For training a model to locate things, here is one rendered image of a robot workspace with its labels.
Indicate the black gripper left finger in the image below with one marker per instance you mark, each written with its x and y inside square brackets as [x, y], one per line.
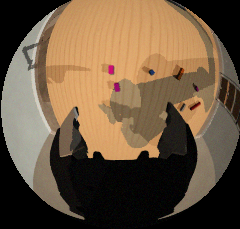
[68, 145]

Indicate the orange rod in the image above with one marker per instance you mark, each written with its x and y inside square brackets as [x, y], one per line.
[180, 73]

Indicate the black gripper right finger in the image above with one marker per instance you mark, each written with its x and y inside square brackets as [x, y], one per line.
[178, 145]

